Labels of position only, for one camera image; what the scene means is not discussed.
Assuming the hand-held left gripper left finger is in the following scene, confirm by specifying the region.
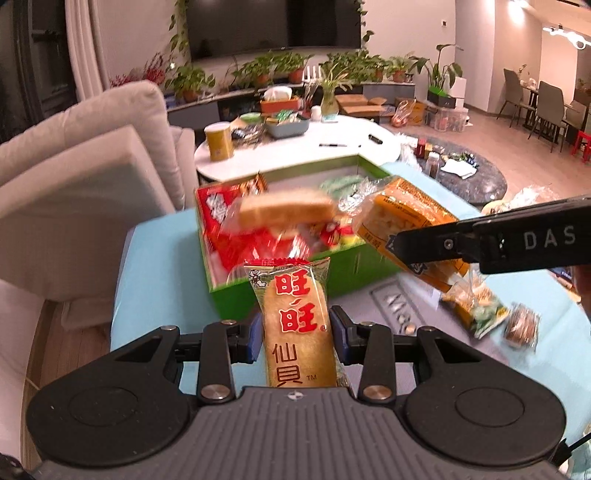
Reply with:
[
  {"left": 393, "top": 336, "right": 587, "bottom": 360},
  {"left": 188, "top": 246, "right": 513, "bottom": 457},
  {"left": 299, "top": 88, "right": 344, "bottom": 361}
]
[{"left": 108, "top": 316, "right": 265, "bottom": 401}]

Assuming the grey dining chair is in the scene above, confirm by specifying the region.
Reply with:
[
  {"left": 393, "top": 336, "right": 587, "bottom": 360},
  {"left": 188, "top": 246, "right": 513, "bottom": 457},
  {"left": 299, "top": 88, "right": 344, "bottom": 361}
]
[
  {"left": 498, "top": 68, "right": 533, "bottom": 128},
  {"left": 564, "top": 87, "right": 591, "bottom": 154},
  {"left": 527, "top": 80, "right": 572, "bottom": 140}
]

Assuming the green yellow snack packet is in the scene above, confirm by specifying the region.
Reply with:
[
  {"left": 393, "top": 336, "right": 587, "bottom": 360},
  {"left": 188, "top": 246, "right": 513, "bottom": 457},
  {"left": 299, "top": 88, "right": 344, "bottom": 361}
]
[{"left": 440, "top": 276, "right": 512, "bottom": 341}]

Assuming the orange bread packet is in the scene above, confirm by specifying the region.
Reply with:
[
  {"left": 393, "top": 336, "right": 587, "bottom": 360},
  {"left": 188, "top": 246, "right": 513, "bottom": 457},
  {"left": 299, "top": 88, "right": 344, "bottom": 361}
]
[{"left": 353, "top": 176, "right": 477, "bottom": 294}]

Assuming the red plastic stool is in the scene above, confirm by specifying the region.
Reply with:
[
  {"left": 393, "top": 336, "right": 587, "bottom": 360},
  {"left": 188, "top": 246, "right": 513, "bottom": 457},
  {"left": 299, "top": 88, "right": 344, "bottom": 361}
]
[{"left": 571, "top": 130, "right": 591, "bottom": 163}]

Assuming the pale green snack packet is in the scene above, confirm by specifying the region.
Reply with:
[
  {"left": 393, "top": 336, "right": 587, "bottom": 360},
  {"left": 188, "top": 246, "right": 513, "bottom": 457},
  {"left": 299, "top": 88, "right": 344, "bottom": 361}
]
[{"left": 320, "top": 174, "right": 371, "bottom": 196}]

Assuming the sliced toast packet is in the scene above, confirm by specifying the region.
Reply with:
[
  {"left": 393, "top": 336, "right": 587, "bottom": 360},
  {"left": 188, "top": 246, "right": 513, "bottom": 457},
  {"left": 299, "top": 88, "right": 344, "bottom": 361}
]
[{"left": 237, "top": 189, "right": 337, "bottom": 232}]

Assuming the dark round table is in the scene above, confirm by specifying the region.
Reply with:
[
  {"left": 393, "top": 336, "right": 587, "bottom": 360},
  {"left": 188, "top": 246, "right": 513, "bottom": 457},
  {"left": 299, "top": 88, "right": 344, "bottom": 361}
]
[{"left": 396, "top": 133, "right": 509, "bottom": 209}]

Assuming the person's right hand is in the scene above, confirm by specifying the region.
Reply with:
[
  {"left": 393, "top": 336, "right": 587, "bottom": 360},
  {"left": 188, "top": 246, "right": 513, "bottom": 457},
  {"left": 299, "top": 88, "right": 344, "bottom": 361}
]
[{"left": 571, "top": 265, "right": 591, "bottom": 304}]

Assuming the potted green plant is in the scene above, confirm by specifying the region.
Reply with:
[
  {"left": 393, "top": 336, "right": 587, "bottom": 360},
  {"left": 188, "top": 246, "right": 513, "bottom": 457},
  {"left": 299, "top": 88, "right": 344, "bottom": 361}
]
[
  {"left": 387, "top": 54, "right": 417, "bottom": 85},
  {"left": 230, "top": 52, "right": 279, "bottom": 89},
  {"left": 327, "top": 47, "right": 389, "bottom": 85},
  {"left": 165, "top": 64, "right": 216, "bottom": 104},
  {"left": 276, "top": 52, "right": 315, "bottom": 86}
]

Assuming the rice cracker packet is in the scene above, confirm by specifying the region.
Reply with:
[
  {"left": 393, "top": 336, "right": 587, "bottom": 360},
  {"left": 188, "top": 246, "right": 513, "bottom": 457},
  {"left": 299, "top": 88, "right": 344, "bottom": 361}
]
[{"left": 243, "top": 257, "right": 345, "bottom": 389}]

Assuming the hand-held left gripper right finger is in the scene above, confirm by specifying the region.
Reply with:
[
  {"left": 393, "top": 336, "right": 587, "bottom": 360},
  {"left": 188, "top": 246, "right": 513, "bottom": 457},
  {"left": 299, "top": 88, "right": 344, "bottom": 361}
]
[{"left": 329, "top": 305, "right": 506, "bottom": 403}]

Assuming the orange tissue box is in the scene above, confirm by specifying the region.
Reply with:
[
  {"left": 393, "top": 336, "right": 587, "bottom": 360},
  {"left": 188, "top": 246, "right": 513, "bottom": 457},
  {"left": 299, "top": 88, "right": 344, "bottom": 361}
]
[{"left": 259, "top": 85, "right": 301, "bottom": 116}]

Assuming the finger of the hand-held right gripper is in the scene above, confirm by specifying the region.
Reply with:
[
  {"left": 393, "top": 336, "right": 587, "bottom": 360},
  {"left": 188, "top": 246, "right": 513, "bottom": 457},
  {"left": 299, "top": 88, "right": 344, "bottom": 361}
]
[{"left": 395, "top": 219, "right": 482, "bottom": 267}]

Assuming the black television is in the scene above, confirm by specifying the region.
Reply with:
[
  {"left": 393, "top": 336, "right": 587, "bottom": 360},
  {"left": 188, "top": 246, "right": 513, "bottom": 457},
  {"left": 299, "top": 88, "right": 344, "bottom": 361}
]
[{"left": 185, "top": 0, "right": 363, "bottom": 61}]

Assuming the tall leafy plant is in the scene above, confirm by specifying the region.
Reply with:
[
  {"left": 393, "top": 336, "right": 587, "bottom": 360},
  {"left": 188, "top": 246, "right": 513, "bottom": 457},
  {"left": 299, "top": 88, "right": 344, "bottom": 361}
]
[{"left": 410, "top": 43, "right": 465, "bottom": 106}]

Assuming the dark window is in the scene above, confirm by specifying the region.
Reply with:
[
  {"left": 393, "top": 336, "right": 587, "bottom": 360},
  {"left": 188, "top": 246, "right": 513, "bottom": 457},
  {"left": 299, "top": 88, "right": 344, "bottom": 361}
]
[{"left": 0, "top": 0, "right": 78, "bottom": 139}]

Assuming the red yellow snack packet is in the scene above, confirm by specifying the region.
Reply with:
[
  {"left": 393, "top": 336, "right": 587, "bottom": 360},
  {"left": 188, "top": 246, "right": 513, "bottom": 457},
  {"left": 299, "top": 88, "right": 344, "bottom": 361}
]
[{"left": 203, "top": 228, "right": 315, "bottom": 285}]

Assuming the low media cabinet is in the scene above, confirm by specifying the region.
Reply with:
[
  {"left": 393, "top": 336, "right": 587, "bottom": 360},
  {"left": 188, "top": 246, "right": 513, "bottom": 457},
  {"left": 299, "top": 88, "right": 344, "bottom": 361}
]
[{"left": 165, "top": 80, "right": 417, "bottom": 126}]

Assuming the red flower plant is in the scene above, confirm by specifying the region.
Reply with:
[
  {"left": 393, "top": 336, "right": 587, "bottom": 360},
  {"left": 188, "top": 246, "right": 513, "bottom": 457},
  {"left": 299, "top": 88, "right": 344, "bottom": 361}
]
[{"left": 110, "top": 52, "right": 168, "bottom": 89}]

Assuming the clear plastic bag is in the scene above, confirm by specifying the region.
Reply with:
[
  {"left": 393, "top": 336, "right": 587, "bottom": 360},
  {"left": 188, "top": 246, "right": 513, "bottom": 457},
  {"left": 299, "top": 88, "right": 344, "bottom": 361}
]
[{"left": 481, "top": 183, "right": 563, "bottom": 216}]

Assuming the green cardboard box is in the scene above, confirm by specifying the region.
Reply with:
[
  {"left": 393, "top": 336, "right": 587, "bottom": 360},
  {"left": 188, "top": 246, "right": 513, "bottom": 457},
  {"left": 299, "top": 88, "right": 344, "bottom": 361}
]
[{"left": 194, "top": 154, "right": 417, "bottom": 322}]

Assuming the yellow canister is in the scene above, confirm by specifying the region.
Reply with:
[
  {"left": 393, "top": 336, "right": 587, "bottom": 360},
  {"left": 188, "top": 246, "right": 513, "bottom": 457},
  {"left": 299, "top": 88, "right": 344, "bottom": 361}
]
[{"left": 204, "top": 122, "right": 236, "bottom": 162}]

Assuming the ceiling lamp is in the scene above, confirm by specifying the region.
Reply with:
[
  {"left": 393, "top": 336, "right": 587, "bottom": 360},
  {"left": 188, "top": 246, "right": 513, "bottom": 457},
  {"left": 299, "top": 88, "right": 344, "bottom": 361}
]
[{"left": 542, "top": 22, "right": 591, "bottom": 50}]

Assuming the beige sofa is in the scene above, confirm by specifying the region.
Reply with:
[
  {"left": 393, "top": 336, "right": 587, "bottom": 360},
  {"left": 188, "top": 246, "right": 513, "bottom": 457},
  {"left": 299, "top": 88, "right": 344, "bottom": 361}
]
[{"left": 0, "top": 79, "right": 200, "bottom": 331}]

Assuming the small brown snack packet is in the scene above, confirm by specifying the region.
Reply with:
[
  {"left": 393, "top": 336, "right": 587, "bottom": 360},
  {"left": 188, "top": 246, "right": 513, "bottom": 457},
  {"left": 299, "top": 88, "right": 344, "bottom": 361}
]
[{"left": 502, "top": 302, "right": 543, "bottom": 352}]

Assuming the box with orange bag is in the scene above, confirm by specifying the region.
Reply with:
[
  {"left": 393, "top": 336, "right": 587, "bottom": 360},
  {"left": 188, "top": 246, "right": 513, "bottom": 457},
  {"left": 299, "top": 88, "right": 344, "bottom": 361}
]
[{"left": 392, "top": 97, "right": 428, "bottom": 128}]

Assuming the white oval table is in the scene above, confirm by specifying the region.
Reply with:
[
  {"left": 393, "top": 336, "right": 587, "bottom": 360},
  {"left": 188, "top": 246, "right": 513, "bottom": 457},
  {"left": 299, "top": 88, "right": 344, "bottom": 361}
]
[{"left": 193, "top": 114, "right": 402, "bottom": 186}]

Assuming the orange red snack packet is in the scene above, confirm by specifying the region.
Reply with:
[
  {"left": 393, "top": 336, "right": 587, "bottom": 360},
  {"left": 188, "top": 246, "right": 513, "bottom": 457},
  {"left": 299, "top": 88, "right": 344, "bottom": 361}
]
[{"left": 318, "top": 216, "right": 366, "bottom": 253}]

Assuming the red white snack packet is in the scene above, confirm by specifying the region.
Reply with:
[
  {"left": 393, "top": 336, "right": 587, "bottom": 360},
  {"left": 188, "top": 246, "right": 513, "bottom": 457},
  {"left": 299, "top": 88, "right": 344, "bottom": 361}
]
[{"left": 196, "top": 172, "right": 271, "bottom": 237}]

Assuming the beige curtain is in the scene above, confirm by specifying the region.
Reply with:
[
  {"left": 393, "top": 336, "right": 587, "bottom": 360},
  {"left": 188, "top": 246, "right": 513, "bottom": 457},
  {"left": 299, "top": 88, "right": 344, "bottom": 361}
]
[{"left": 64, "top": 0, "right": 110, "bottom": 101}]

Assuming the grey tray with items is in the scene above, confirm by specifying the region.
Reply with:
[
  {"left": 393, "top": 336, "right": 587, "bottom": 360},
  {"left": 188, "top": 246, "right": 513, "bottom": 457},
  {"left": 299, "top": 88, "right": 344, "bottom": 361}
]
[{"left": 265, "top": 117, "right": 311, "bottom": 140}]

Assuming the glass vase with plant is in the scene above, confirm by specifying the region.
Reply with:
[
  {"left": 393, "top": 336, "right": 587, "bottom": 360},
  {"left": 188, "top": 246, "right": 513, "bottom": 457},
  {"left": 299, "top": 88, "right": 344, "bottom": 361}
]
[{"left": 318, "top": 64, "right": 343, "bottom": 117}]

